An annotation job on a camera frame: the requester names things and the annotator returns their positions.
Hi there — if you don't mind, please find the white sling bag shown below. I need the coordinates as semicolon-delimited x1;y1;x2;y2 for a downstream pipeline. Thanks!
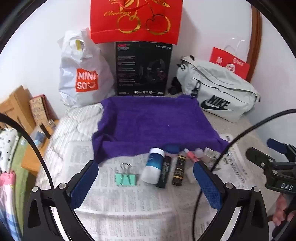
170;56;260;123

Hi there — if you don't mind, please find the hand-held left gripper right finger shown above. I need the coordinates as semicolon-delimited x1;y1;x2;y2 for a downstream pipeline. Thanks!
193;160;275;241

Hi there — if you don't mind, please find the newspaper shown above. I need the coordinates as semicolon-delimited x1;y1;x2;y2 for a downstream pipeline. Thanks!
35;139;285;241

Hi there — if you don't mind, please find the red gift bag gold print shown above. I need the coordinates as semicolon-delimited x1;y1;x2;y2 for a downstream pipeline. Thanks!
90;0;183;45

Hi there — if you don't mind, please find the pink and white cloth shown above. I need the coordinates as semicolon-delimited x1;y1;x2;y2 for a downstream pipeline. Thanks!
0;170;23;241

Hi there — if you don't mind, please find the small white block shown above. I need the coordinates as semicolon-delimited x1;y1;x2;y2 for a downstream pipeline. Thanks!
187;167;197;184

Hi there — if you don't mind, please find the wooden nightstand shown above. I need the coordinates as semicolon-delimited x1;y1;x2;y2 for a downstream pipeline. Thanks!
0;85;60;177

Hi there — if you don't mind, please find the brown wooden frame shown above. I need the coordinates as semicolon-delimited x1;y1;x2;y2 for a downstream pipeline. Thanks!
247;7;263;82

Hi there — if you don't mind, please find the purple towel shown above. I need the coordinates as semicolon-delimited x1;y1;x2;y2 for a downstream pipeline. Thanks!
92;95;229;164

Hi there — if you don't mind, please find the person's right hand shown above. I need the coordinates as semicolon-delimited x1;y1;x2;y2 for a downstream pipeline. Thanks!
272;194;296;226

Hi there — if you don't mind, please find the green blanket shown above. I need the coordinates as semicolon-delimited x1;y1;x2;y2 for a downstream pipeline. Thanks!
10;137;36;186

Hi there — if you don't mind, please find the black and gold tube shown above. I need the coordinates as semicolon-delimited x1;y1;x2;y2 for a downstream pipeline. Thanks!
171;156;187;186

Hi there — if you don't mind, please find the white charger plug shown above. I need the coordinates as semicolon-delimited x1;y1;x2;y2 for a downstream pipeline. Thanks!
203;148;220;166

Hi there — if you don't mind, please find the small red paper bag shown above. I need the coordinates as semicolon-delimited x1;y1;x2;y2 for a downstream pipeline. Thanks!
209;37;250;82

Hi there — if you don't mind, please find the white plastic shopping bag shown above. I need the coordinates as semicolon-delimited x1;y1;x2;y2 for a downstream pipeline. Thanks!
58;28;116;108

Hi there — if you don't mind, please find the patterned box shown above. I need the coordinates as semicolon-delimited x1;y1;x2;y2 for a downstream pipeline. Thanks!
29;94;53;127

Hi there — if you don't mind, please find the white and blue bottle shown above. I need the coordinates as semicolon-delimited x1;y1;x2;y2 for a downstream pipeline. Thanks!
141;148;166;184

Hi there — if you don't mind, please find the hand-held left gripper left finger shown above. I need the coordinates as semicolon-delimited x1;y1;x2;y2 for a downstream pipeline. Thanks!
22;160;100;241

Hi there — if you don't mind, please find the mint green binder clip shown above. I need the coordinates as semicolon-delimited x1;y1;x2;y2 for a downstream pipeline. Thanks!
115;163;138;186

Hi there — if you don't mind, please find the pink highlighter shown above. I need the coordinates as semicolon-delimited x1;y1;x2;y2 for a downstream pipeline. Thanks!
184;149;197;163

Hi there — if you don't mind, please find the black cable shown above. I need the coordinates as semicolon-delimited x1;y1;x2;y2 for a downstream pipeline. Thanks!
0;112;57;193
194;109;296;241

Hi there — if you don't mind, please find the white dotted cloth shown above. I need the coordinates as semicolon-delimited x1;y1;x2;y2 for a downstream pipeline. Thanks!
0;128;21;172

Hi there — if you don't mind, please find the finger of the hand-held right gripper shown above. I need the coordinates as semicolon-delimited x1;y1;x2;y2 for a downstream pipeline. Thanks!
267;138;296;160
245;147;281;173

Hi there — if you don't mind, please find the black headphone box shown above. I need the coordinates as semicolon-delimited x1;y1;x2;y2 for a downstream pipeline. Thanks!
115;42;173;96

